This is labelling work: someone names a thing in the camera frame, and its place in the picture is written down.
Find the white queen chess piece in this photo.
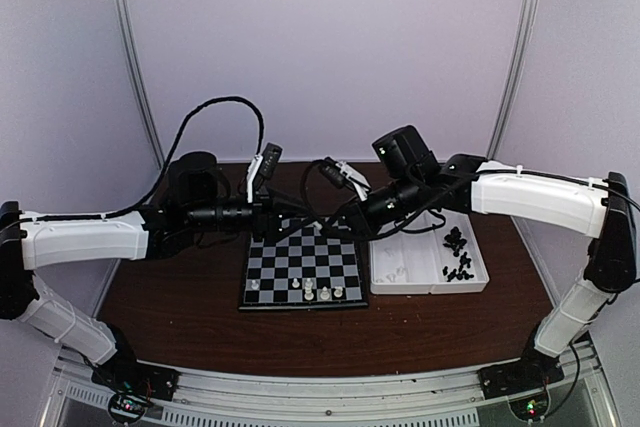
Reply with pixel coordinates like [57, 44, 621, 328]
[303, 286, 315, 302]

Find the left black cable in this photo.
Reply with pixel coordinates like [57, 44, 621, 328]
[9, 95, 266, 248]

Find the black cable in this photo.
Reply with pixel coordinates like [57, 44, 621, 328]
[298, 159, 640, 398]
[9, 95, 266, 248]

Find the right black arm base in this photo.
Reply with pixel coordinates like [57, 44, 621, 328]
[478, 344, 564, 399]

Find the black chess pieces upper pile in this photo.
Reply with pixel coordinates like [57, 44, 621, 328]
[443, 226, 467, 257]

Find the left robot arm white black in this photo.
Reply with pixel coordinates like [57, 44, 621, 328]
[1, 145, 304, 391]

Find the black grey chess board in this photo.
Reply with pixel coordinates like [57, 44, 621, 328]
[238, 225, 369, 311]

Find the left controller board with LEDs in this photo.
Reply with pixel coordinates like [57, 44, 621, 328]
[107, 393, 152, 424]

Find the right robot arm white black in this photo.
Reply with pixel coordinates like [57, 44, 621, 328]
[336, 125, 638, 389]

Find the right controller board with LEDs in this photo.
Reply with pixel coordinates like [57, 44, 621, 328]
[509, 393, 550, 422]

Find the controller board with leds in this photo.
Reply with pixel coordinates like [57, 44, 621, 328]
[107, 393, 152, 424]
[509, 393, 550, 422]

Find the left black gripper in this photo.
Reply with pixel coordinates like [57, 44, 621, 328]
[186, 185, 317, 244]

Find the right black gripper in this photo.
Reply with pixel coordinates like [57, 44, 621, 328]
[320, 172, 425, 243]

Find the aluminium frame post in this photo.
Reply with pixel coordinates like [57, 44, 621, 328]
[113, 0, 165, 168]
[486, 0, 539, 159]

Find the white divided plastic tray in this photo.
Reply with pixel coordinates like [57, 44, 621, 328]
[369, 212, 490, 295]

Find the left aluminium frame post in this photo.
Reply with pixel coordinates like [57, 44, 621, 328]
[113, 0, 165, 168]

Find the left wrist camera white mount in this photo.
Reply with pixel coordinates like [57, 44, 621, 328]
[245, 143, 283, 203]

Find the aluminium front rail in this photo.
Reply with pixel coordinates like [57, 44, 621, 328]
[35, 340, 622, 426]

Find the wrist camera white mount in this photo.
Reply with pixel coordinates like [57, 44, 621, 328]
[245, 143, 283, 203]
[319, 157, 372, 201]

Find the black chess pieces pile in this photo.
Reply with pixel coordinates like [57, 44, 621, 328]
[443, 226, 467, 257]
[442, 252, 475, 282]

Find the right black cable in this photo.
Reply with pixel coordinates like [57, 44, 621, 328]
[298, 159, 640, 398]

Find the black chess pieces lower pile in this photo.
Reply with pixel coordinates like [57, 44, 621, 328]
[442, 252, 475, 282]

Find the right aluminium frame post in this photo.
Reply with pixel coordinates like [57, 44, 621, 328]
[486, 0, 539, 159]

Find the white chess pieces lower pile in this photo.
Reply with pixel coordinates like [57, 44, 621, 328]
[383, 267, 407, 283]

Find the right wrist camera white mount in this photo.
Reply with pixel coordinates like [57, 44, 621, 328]
[319, 157, 372, 201]

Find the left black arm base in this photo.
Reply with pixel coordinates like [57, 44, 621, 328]
[91, 349, 180, 401]

